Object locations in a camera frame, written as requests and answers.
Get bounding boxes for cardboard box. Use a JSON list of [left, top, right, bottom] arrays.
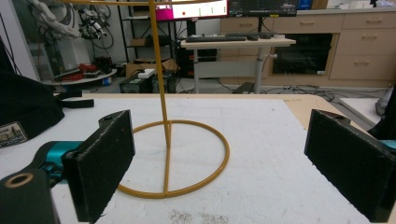
[[125, 58, 178, 78]]

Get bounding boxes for monitor with pink white screen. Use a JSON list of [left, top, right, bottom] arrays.
[[155, 0, 229, 22]]

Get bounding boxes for white flat board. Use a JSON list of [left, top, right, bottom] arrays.
[[338, 96, 388, 126]]

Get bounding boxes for floor cables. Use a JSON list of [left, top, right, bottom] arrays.
[[263, 84, 388, 105]]

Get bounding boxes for black metal shelf rack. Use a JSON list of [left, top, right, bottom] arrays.
[[117, 0, 176, 64]]

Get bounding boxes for black equipment box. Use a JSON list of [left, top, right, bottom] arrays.
[[119, 72, 176, 94]]

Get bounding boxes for black cap with patch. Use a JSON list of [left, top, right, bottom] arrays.
[[0, 68, 95, 149]]

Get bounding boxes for yellow metal wire stand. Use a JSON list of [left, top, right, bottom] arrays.
[[59, 0, 232, 200]]

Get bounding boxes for light wooden cabinet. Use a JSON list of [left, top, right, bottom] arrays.
[[219, 7, 396, 89]]

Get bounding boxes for white standing desk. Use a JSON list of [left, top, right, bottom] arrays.
[[179, 36, 297, 94]]

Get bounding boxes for round white table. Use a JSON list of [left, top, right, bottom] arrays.
[[43, 68, 119, 87]]

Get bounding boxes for red tool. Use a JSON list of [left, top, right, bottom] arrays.
[[61, 63, 101, 83]]

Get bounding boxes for white table mat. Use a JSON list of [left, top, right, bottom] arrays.
[[0, 97, 376, 224]]

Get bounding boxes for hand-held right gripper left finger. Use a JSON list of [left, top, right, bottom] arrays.
[[61, 109, 136, 224]]

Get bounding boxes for monitor with dark screen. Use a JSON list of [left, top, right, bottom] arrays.
[[228, 0, 300, 19]]

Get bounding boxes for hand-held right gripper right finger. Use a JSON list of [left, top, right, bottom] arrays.
[[304, 108, 396, 223]]

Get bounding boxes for dark cloth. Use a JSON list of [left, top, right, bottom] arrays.
[[367, 87, 396, 142]]

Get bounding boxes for black keyboard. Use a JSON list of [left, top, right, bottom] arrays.
[[185, 35, 248, 44]]

